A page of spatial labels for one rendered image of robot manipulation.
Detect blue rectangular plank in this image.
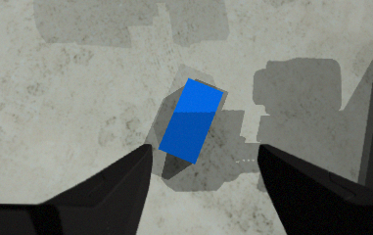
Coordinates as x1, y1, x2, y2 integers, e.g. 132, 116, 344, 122
159, 78, 223, 164

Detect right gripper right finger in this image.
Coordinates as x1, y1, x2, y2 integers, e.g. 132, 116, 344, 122
257, 144, 373, 235

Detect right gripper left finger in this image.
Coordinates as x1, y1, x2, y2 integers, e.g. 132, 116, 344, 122
0, 144, 153, 235

